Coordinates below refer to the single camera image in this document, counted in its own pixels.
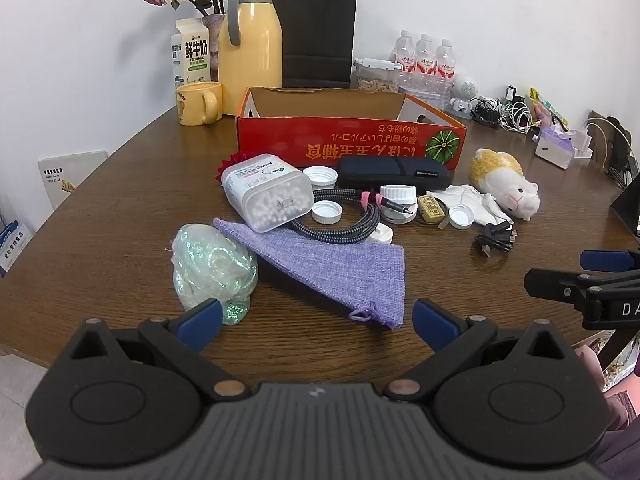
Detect purple white tissue pack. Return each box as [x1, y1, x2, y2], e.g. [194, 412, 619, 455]
[534, 125, 593, 170]

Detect red cardboard box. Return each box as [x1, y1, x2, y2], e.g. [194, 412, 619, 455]
[236, 86, 468, 170]

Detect white bottle cap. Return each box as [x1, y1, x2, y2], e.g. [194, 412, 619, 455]
[311, 201, 344, 226]
[302, 166, 341, 189]
[447, 205, 475, 230]

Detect black braided cable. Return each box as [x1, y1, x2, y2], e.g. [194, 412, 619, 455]
[290, 187, 396, 246]

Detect black paper bag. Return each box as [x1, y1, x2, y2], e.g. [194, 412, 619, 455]
[270, 0, 358, 90]

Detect yellow white plush toy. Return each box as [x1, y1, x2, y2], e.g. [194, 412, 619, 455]
[468, 148, 542, 222]

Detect clear food container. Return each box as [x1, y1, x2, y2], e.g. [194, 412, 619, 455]
[353, 57, 403, 95]

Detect yellow thermos jug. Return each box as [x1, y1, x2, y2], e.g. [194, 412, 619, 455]
[218, 0, 284, 116]

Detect white round jar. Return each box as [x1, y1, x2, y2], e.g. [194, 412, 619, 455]
[379, 185, 417, 225]

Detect yellow mug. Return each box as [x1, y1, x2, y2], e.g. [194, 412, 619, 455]
[176, 81, 223, 127]

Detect black cable bundle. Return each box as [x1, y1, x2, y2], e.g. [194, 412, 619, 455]
[472, 220, 517, 261]

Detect white round speaker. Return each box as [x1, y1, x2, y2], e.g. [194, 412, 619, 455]
[448, 74, 480, 113]

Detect clear cotton swab box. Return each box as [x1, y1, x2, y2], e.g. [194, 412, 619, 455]
[220, 152, 315, 234]

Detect blue white carton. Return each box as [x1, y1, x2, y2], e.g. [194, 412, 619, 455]
[0, 210, 36, 278]

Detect iridescent plastic bag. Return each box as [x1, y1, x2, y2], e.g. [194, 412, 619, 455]
[170, 222, 259, 327]

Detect tangle of charger cables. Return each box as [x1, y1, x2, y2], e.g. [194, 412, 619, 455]
[470, 85, 538, 135]

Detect white milk carton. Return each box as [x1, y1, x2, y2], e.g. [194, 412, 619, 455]
[170, 17, 212, 106]

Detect red fabric rose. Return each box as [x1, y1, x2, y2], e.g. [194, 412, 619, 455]
[215, 151, 257, 183]

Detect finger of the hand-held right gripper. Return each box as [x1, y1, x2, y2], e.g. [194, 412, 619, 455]
[524, 267, 640, 304]
[580, 247, 640, 273]

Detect person's pink clothing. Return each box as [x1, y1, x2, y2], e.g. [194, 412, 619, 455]
[572, 330, 640, 471]

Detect white cloth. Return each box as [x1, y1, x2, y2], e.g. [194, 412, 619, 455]
[426, 184, 513, 226]

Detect yellow small block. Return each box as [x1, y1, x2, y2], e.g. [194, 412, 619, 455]
[417, 195, 447, 224]

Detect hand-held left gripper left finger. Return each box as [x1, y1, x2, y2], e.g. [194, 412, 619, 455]
[70, 298, 251, 402]

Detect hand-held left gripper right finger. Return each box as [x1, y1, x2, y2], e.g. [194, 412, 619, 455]
[382, 298, 568, 402]

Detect white board sign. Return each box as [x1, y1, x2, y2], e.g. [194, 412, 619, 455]
[37, 149, 111, 211]

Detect brown charging stand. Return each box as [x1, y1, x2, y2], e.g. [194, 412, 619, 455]
[585, 109, 640, 186]

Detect dark blue zip pouch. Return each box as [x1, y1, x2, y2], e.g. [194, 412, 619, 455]
[336, 156, 455, 192]

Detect black stand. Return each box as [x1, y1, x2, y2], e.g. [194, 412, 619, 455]
[610, 180, 640, 238]

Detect green yellow snack packets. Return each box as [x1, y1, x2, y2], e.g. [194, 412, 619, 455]
[529, 87, 571, 131]

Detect plastic-wrapped water bottle pack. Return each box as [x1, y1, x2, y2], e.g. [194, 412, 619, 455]
[397, 71, 455, 111]

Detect glass flower vase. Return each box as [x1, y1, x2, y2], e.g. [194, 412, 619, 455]
[201, 13, 226, 82]

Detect purple woven pouch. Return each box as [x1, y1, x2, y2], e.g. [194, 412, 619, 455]
[212, 217, 406, 331]

